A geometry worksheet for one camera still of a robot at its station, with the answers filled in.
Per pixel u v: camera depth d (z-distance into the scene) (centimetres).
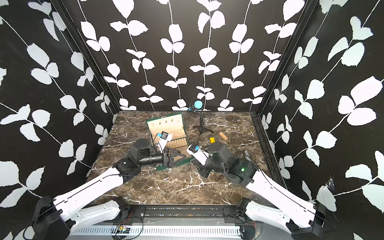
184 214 75
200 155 57
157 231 70
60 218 39
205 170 58
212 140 104
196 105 88
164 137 64
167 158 61
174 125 93
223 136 107
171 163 60
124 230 71
